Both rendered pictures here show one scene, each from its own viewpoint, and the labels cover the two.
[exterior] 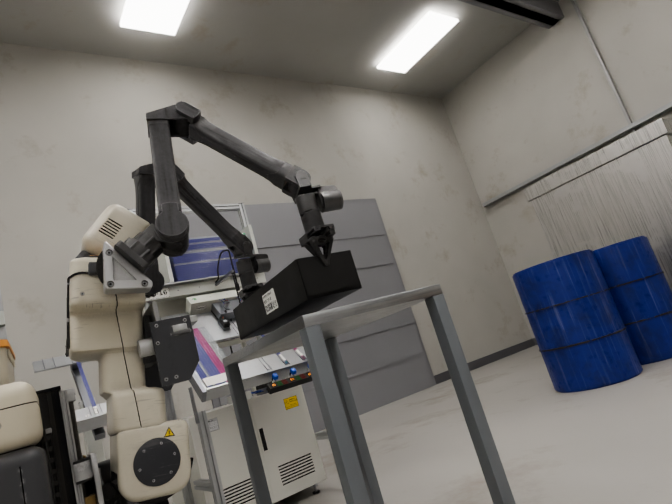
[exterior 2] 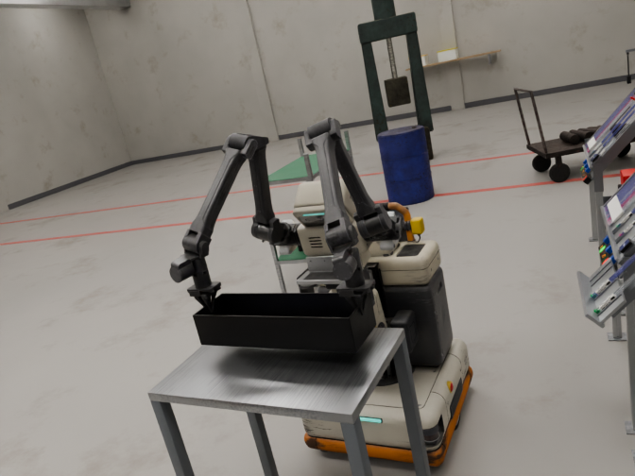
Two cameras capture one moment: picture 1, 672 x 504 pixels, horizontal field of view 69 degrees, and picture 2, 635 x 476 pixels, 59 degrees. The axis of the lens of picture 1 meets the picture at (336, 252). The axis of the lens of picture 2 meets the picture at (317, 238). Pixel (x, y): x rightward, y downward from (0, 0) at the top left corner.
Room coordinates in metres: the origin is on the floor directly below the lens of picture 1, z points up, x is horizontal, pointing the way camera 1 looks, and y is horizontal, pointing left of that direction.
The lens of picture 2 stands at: (3.07, -0.44, 1.64)
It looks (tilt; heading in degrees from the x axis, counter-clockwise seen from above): 17 degrees down; 152
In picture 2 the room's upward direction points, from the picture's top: 13 degrees counter-clockwise
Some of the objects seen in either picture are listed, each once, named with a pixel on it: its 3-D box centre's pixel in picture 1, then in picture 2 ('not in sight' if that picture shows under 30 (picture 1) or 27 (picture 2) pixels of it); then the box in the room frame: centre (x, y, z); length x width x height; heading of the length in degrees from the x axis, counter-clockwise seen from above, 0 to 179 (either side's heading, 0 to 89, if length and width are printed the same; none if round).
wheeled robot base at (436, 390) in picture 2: not in sight; (389, 391); (1.15, 0.77, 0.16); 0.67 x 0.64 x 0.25; 123
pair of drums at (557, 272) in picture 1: (601, 309); not in sight; (4.01, -1.89, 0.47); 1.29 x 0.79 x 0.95; 130
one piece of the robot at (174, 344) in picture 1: (161, 348); (335, 282); (1.31, 0.53, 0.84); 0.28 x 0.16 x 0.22; 33
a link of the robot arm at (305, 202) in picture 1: (309, 205); (196, 264); (1.29, 0.03, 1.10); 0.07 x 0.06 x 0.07; 113
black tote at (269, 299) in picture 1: (289, 300); (282, 319); (1.53, 0.19, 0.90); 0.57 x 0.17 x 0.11; 33
